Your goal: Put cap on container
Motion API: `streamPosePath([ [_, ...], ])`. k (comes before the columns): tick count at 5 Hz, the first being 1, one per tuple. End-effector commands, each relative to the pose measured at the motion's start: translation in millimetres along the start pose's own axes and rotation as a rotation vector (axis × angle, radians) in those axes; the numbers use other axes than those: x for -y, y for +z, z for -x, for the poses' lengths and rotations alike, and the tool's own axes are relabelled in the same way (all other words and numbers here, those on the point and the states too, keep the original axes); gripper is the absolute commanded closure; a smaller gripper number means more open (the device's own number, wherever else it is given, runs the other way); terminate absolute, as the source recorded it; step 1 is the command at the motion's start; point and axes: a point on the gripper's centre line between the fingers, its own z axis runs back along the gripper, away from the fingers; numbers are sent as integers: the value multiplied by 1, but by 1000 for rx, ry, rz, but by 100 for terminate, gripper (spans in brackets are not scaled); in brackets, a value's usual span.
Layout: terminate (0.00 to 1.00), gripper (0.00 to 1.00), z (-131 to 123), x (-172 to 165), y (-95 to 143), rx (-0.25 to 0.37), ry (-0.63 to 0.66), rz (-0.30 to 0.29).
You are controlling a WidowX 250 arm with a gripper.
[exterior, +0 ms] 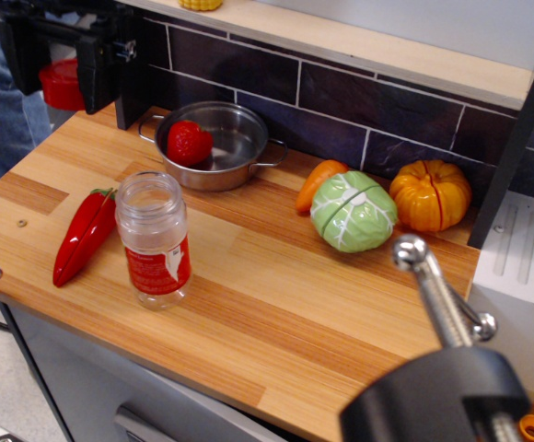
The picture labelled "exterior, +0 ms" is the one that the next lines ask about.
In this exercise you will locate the red toy chili pepper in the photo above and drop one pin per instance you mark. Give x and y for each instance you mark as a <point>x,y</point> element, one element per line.
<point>93,221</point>

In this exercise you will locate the orange toy pumpkin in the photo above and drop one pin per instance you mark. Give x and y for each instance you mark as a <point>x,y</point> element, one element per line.
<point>431,195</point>

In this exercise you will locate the red plastic jar cap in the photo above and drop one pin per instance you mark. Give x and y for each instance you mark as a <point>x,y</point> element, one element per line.
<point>60,86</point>

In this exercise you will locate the grey drawer handle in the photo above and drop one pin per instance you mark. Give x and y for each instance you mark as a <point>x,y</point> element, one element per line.
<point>136,428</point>

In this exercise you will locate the green toy cabbage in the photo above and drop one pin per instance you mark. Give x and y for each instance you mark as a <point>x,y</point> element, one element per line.
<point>353,213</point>

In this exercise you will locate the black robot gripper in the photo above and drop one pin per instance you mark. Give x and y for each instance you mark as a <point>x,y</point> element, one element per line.
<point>100,31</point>

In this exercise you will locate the wooden shelf with dark frame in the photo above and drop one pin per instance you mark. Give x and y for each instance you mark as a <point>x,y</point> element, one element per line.
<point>373,101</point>

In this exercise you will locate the white toy sink drainboard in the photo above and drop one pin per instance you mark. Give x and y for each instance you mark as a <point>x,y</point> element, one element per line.
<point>506,263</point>

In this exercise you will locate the orange toy carrot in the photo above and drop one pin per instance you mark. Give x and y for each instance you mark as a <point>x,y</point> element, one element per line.
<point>322,172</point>

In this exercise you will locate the clear plastic spice jar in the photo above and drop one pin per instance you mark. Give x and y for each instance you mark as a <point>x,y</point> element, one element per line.
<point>151,218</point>

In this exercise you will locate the yellow toy corn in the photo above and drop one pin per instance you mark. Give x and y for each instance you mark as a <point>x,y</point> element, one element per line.
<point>200,5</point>

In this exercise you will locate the stainless steel pot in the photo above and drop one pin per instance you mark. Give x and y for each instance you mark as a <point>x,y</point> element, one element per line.
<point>242,145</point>

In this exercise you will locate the red toy strawberry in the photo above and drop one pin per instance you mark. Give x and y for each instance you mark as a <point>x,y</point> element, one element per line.
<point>188,143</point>

